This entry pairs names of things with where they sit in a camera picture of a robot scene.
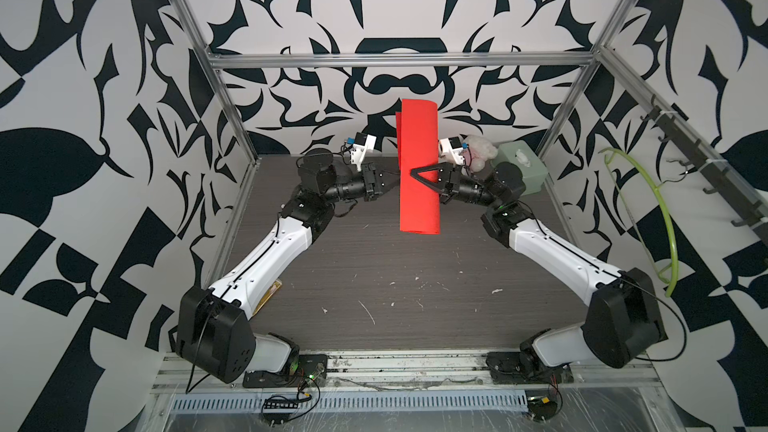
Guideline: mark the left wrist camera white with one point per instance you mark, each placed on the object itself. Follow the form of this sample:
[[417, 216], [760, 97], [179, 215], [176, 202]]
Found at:
[[357, 148]]

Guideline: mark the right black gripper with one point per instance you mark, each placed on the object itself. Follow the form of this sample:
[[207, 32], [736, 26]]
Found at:
[[455, 186]]

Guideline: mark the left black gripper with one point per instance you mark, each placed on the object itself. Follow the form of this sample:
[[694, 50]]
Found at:
[[371, 188]]

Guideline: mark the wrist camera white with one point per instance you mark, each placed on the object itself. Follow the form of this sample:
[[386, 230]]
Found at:
[[357, 148], [453, 150]]

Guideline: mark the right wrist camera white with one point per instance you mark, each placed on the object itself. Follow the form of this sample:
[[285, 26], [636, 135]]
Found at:
[[453, 150]]

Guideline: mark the aluminium frame crossbar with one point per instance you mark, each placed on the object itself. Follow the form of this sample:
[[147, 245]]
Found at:
[[471, 59]]

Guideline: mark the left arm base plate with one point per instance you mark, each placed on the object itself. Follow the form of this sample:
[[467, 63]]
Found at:
[[304, 368]]

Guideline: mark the green tissue box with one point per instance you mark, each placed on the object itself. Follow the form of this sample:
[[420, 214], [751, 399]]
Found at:
[[519, 153]]

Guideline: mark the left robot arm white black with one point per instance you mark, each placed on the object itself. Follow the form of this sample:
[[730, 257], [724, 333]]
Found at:
[[214, 332]]

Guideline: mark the yellow snack packet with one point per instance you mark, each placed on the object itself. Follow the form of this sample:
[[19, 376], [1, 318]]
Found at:
[[270, 292]]

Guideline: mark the small black connector box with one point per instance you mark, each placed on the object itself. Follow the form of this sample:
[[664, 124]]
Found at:
[[542, 408]]

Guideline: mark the white plush teddy bear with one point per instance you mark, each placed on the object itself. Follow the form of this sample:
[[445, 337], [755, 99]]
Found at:
[[480, 151]]

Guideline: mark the white slotted cable duct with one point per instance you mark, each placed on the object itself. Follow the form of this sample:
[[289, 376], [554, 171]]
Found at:
[[337, 401]]

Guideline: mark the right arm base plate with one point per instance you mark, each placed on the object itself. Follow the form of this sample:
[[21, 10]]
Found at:
[[512, 367]]

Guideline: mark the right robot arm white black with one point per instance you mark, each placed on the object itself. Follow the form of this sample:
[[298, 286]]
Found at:
[[623, 317]]

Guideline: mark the black hook rail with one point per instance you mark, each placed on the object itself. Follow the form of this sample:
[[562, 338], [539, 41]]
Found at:
[[723, 178]]

